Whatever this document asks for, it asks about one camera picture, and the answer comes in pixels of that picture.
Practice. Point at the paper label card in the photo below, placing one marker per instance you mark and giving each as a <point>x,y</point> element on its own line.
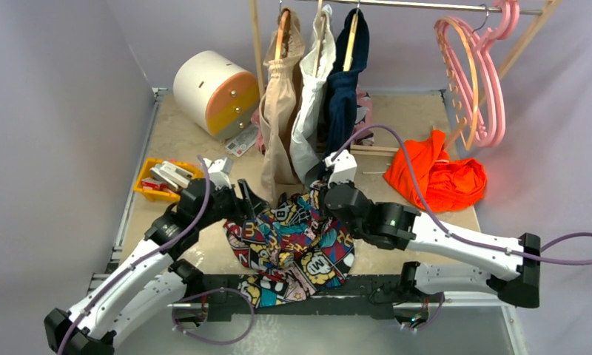
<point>242,142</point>

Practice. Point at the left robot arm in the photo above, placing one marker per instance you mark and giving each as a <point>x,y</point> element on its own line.
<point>154,275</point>

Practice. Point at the yellow plastic bin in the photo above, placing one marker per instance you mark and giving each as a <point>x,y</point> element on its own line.
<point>154,190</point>

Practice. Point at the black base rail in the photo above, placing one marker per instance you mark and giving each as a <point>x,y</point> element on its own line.
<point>364,295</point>

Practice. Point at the pink patterned garment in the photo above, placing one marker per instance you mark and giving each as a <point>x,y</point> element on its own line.
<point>363,118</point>

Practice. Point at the wooden clothes rack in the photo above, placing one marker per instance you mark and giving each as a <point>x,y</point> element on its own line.
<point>525,39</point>

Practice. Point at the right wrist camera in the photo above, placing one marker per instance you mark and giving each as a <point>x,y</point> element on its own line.
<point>340,168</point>

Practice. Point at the navy hanging shorts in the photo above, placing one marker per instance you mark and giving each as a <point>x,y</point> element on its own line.
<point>340,105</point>

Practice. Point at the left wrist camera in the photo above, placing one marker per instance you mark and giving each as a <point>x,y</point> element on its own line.
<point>218,171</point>

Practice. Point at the white round drawer cabinet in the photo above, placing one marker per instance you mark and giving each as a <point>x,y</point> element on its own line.
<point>216,93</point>

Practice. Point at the pink plastic hanger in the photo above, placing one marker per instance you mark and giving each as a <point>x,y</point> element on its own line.
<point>492,118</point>

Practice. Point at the wooden empty hanger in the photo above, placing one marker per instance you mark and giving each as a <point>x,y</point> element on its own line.
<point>463,82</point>

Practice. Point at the white hanging shorts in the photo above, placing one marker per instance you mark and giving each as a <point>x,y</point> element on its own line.
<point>315,68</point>

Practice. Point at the orange garment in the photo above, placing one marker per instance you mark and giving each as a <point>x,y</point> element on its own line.
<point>447,185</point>

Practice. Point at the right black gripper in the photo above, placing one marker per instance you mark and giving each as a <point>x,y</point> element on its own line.
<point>323,183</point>

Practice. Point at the colourful comic print shorts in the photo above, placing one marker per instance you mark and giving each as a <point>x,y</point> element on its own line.
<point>295,249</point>

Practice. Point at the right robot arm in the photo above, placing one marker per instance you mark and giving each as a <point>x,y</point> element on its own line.
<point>506,267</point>

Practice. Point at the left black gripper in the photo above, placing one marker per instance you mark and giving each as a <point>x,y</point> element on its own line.
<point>254,204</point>

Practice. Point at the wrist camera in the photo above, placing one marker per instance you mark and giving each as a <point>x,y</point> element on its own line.
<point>340,168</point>
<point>218,171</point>

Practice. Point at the beige hanging shorts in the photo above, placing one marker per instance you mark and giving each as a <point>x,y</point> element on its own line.
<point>279,105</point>

